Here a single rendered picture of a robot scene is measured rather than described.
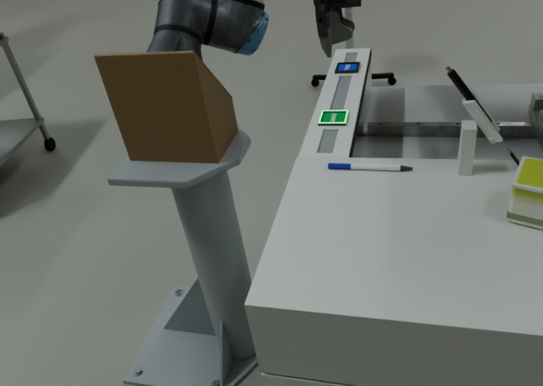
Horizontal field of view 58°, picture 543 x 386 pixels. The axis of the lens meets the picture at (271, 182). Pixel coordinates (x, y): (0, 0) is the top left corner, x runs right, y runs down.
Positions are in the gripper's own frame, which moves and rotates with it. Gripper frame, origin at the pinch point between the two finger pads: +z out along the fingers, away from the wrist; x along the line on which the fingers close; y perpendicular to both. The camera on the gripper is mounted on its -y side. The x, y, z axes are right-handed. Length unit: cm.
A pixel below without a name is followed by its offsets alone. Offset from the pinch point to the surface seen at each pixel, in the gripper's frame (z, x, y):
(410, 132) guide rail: 27.3, 17.0, 16.0
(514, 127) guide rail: 25.9, 17.0, 38.6
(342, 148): 14.7, -11.5, 3.9
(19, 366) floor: 111, -10, -118
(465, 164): 12.0, -19.9, 24.2
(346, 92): 15.1, 13.5, 1.8
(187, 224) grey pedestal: 50, 4, -42
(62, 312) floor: 111, 15, -117
